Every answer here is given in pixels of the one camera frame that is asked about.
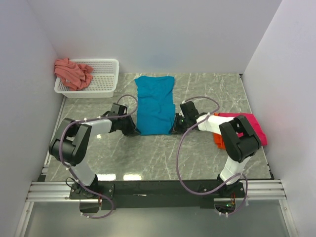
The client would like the blue t shirt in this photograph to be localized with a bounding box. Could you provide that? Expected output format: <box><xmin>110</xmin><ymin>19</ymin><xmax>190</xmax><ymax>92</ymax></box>
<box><xmin>135</xmin><ymin>76</ymin><xmax>175</xmax><ymax>136</ymax></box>

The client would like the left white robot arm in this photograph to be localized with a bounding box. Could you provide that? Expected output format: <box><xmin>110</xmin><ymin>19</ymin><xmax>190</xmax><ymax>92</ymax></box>
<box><xmin>49</xmin><ymin>103</ymin><xmax>139</xmax><ymax>198</ymax></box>

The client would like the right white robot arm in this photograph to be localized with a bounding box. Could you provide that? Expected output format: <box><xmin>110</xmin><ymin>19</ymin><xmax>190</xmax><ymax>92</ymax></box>
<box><xmin>173</xmin><ymin>101</ymin><xmax>261</xmax><ymax>197</ymax></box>

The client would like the orange folded t shirt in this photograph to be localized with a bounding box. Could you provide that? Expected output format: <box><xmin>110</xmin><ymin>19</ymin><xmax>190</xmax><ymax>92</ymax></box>
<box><xmin>213</xmin><ymin>113</ymin><xmax>227</xmax><ymax>150</ymax></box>

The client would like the white plastic basket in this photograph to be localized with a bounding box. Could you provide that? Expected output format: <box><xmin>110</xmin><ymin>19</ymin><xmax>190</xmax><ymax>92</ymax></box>
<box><xmin>54</xmin><ymin>59</ymin><xmax>119</xmax><ymax>98</ymax></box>

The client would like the pink folded t shirt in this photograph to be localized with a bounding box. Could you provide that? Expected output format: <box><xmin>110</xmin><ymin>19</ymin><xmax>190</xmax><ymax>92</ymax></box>
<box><xmin>215</xmin><ymin>113</ymin><xmax>268</xmax><ymax>146</ymax></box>

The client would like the salmon crumpled t shirt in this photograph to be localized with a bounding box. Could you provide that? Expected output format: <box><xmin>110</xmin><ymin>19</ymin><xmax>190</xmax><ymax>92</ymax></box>
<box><xmin>54</xmin><ymin>58</ymin><xmax>94</xmax><ymax>91</ymax></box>

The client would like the black base beam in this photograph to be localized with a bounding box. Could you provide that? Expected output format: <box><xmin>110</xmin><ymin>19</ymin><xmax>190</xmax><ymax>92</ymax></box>
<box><xmin>69</xmin><ymin>180</ymin><xmax>245</xmax><ymax>213</ymax></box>

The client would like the aluminium rail frame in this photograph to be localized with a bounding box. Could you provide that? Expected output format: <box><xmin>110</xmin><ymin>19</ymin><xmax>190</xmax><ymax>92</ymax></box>
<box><xmin>26</xmin><ymin>158</ymin><xmax>288</xmax><ymax>204</ymax></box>

